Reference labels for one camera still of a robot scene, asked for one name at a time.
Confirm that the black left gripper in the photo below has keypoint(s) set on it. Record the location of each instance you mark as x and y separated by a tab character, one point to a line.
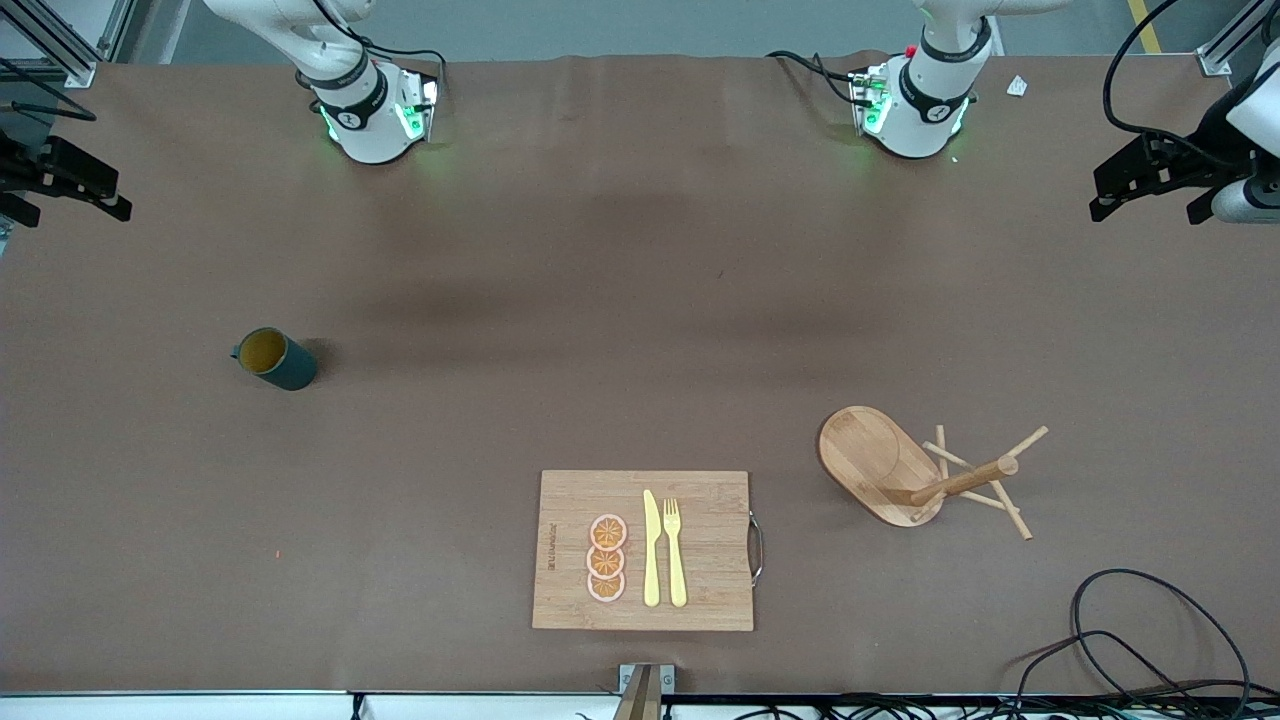
1203	150

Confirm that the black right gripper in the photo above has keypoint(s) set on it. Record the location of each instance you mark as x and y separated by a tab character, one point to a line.
12	166

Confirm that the teal cup with yellow inside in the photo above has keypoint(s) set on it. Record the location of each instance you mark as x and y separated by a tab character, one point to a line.
280	362

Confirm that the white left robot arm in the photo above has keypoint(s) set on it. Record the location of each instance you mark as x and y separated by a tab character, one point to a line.
925	100

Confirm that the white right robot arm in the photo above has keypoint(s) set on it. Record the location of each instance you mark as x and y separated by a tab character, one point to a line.
370	130

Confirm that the wooden cup rack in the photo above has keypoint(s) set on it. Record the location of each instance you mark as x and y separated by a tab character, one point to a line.
865	455

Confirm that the small white paper scrap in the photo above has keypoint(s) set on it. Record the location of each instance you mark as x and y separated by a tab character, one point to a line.
1017	86

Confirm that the brown table cover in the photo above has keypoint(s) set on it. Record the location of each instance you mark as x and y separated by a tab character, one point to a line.
400	450

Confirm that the bamboo cutting board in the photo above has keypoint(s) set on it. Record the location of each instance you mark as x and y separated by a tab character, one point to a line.
710	560

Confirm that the yellow plastic fork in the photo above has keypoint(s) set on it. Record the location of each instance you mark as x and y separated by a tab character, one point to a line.
676	560

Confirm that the yellow plastic knife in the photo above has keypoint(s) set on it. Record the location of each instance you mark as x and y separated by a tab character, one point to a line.
652	560

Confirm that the toy orange slice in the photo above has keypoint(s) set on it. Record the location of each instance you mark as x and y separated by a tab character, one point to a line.
608	531

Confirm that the aluminium frame profile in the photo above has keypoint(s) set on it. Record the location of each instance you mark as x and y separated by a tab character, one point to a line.
1215	62
75	72

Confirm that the white table edge rail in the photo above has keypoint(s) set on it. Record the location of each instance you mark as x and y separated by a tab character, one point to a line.
200	708

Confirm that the metal camera bracket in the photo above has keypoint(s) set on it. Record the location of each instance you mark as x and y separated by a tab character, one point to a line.
645	690

